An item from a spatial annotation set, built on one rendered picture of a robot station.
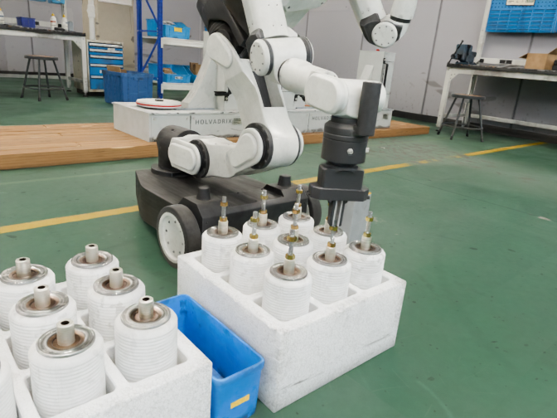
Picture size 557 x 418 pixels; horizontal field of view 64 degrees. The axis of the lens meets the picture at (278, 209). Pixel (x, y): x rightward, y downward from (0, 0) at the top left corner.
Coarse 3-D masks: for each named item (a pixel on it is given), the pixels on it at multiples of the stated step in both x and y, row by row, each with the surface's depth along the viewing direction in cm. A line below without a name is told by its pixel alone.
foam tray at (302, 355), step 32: (192, 256) 108; (192, 288) 105; (224, 288) 95; (352, 288) 100; (384, 288) 101; (224, 320) 96; (256, 320) 86; (320, 320) 87; (352, 320) 95; (384, 320) 104; (288, 352) 84; (320, 352) 91; (352, 352) 99; (288, 384) 87; (320, 384) 94
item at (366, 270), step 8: (344, 248) 104; (352, 256) 101; (360, 256) 100; (368, 256) 100; (376, 256) 100; (384, 256) 102; (352, 264) 101; (360, 264) 100; (368, 264) 100; (376, 264) 100; (352, 272) 101; (360, 272) 101; (368, 272) 100; (376, 272) 101; (352, 280) 102; (360, 280) 101; (368, 280) 101; (376, 280) 102; (360, 288) 102; (368, 288) 102
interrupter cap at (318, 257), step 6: (318, 252) 98; (324, 252) 98; (336, 252) 99; (312, 258) 95; (318, 258) 95; (324, 258) 96; (336, 258) 97; (342, 258) 96; (324, 264) 93; (330, 264) 93; (336, 264) 93; (342, 264) 93
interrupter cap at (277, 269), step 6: (276, 264) 91; (282, 264) 91; (270, 270) 88; (276, 270) 88; (282, 270) 89; (294, 270) 89; (300, 270) 89; (306, 270) 89; (276, 276) 86; (282, 276) 86; (288, 276) 86; (294, 276) 86; (300, 276) 87; (306, 276) 87
